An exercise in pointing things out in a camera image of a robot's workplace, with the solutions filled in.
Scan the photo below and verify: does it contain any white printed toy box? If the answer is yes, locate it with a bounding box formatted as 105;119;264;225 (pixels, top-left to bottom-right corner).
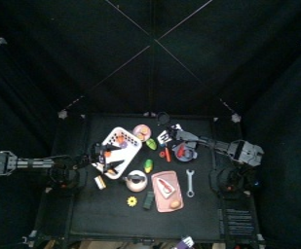
157;129;174;146

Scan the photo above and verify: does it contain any yellow toy flower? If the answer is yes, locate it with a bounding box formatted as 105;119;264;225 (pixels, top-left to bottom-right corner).
126;196;140;208

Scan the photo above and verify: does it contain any white plastic basket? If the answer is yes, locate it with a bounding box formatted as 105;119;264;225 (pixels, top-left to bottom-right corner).
90;126;144;180

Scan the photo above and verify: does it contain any toy cake slice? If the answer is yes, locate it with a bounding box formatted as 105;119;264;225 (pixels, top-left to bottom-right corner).
156;178;176;199

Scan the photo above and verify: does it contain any pink rectangular tray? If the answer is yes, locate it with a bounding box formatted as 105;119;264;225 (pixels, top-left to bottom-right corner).
150;170;185;214

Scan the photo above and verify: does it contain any green toy vegetable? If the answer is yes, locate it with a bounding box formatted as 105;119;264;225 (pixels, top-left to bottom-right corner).
145;138;158;151

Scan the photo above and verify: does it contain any dark green block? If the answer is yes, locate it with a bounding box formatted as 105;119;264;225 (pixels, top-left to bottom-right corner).
142;191;156;210

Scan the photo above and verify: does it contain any grey blue toy bowl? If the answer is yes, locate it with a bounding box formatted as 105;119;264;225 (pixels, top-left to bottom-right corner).
172;141;200;163

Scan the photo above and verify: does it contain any purple white object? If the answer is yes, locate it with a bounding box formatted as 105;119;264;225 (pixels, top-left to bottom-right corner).
176;235;196;249

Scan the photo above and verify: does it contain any black toy pan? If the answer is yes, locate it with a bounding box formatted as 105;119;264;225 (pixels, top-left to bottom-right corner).
156;111;173;126

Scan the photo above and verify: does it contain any red toy piece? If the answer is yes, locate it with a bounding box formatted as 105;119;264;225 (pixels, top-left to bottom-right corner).
176;144;188;158

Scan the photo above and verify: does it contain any yellow green toy corn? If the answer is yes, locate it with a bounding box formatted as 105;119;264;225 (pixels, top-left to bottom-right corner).
142;159;156;174

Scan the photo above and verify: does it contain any pink plate with donut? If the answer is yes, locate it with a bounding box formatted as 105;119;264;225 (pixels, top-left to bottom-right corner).
132;124;153;143

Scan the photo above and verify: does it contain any grey toy wrench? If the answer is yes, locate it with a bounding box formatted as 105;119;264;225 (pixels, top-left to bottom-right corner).
185;168;197;198

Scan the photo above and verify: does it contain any white toy kettle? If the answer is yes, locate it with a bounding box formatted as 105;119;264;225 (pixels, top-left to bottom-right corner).
122;169;150;194

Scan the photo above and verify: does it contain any yellow white toy block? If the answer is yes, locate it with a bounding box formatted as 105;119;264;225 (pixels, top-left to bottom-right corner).
93;174;109;191

